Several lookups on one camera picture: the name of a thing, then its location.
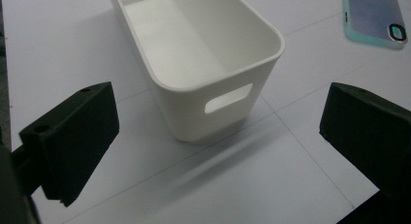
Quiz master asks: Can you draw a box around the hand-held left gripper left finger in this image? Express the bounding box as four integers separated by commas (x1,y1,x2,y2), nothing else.
18,81,120,208

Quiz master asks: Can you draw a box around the white plastic storage bin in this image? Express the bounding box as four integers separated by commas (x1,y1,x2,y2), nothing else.
108,0,286,143

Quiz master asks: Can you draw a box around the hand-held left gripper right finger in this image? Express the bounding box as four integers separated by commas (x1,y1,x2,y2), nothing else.
319,82,411,203

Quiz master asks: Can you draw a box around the white table cover sheet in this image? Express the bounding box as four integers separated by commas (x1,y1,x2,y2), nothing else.
1,0,411,224

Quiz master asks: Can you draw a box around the iridescent phone case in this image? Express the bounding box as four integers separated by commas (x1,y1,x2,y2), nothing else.
341,0,409,50

